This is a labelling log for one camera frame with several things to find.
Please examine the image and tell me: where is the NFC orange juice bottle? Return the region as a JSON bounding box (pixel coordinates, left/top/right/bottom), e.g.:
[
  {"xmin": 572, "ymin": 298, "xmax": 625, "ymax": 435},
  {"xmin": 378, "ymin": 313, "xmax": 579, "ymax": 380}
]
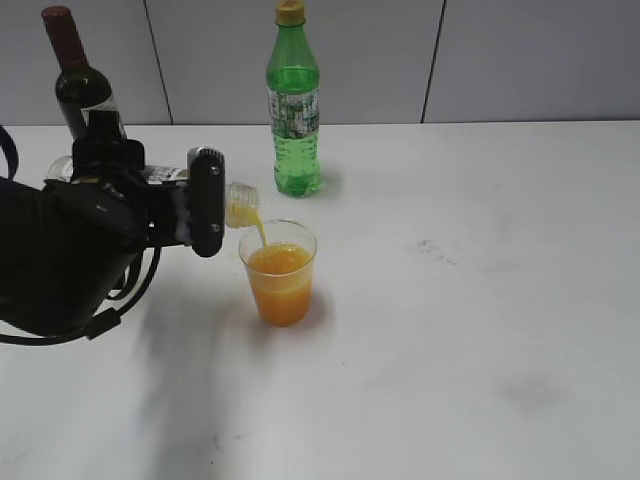
[{"xmin": 46, "ymin": 156, "xmax": 262, "ymax": 229}]

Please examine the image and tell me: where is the transparent plastic cup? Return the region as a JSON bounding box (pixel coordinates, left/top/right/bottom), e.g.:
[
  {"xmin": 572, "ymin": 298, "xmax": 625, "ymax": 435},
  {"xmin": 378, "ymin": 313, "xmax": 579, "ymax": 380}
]
[{"xmin": 238, "ymin": 219, "xmax": 318, "ymax": 327}]

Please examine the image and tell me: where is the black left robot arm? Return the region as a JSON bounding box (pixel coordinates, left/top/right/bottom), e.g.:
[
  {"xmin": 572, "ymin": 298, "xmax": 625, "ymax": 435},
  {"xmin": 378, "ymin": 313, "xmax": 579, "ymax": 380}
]
[{"xmin": 1, "ymin": 140, "xmax": 225, "ymax": 343}]

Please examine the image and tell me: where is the dark red wine bottle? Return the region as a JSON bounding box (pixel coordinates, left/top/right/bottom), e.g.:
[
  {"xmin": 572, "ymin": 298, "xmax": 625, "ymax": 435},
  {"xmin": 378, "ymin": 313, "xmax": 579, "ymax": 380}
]
[{"xmin": 41, "ymin": 6, "xmax": 119, "ymax": 140}]

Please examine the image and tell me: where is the green plastic soda bottle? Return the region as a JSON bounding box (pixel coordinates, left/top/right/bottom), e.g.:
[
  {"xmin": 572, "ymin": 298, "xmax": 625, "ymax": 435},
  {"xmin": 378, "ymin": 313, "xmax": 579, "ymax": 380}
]
[{"xmin": 266, "ymin": 1, "xmax": 321, "ymax": 197}]

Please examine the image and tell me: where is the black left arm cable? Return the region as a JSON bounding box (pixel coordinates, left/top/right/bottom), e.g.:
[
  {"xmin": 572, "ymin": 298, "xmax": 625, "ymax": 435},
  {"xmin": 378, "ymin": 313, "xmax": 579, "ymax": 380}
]
[{"xmin": 0, "ymin": 124, "xmax": 164, "ymax": 347}]

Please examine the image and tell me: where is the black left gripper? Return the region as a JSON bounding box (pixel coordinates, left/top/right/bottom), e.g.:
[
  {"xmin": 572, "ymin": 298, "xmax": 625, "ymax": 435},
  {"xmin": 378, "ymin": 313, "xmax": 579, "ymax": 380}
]
[{"xmin": 44, "ymin": 146, "xmax": 226, "ymax": 258}]

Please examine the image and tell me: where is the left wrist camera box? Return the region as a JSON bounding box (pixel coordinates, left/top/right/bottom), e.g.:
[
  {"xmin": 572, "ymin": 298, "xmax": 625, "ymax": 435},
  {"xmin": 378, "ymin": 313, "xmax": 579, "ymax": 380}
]
[{"xmin": 71, "ymin": 110, "xmax": 145, "ymax": 181}]

